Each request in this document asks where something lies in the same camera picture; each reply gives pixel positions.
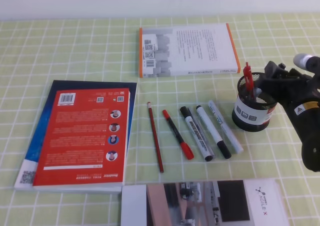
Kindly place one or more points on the red cover book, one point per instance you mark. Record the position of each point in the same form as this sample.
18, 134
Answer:
85, 144

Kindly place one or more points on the slim white paint pen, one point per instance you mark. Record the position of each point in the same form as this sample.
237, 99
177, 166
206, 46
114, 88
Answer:
226, 129

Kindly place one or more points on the white Agilex brochure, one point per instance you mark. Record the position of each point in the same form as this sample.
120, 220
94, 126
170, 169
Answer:
217, 202

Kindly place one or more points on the white book with orange spine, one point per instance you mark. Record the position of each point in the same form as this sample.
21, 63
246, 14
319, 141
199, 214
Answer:
187, 50

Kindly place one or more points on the red ballpoint pen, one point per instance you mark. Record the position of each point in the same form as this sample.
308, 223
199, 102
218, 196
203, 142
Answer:
249, 83

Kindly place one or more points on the red and black marker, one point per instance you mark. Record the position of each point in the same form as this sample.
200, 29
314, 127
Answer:
184, 146

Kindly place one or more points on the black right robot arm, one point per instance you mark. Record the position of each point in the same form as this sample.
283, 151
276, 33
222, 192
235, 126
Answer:
306, 122

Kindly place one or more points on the black mesh pen holder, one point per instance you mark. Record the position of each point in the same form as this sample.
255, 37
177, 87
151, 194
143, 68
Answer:
249, 114

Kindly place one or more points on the black capped whiteboard marker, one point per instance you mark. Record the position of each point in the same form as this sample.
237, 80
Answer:
196, 134

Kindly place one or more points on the white marker black caps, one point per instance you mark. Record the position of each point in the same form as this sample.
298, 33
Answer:
213, 131

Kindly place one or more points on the red pencil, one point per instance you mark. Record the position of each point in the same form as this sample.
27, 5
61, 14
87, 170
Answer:
155, 138

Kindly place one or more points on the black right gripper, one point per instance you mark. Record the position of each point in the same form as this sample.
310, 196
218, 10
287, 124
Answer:
292, 87

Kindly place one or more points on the dark blue book underneath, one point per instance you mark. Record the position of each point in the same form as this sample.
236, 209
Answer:
25, 177

